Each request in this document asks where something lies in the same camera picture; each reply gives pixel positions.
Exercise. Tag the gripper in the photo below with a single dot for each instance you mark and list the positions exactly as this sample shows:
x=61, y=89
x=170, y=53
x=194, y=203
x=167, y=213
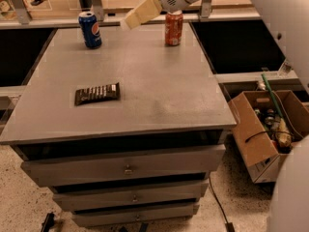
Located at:
x=144, y=12

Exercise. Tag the metal railing frame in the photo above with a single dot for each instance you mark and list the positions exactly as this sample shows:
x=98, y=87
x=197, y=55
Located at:
x=64, y=13

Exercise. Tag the black clamp on floor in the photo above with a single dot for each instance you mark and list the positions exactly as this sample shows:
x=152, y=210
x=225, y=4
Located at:
x=48, y=222

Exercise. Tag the green stick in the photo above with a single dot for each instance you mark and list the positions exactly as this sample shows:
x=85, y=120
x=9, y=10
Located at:
x=274, y=100

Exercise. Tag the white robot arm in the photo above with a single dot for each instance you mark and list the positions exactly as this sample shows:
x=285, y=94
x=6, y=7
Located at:
x=288, y=23

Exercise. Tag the blue pepsi can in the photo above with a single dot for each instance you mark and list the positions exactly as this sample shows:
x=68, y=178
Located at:
x=90, y=29

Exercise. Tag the small black shelf object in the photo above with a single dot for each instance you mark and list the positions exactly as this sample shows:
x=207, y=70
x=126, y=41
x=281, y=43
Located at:
x=36, y=2

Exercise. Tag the cardboard box with clutter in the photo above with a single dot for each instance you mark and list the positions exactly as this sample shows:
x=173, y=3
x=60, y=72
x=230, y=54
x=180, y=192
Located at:
x=261, y=152

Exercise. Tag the dark rxbar chocolate bar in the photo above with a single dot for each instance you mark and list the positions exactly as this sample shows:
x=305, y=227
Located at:
x=102, y=93

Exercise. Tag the grey drawer cabinet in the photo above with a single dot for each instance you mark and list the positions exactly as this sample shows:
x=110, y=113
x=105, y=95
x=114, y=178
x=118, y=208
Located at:
x=145, y=156

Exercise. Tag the orange soda can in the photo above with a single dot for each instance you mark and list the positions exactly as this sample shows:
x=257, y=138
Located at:
x=173, y=28

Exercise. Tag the clear plastic water bottle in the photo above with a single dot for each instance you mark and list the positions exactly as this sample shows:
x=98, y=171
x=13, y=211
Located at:
x=285, y=69

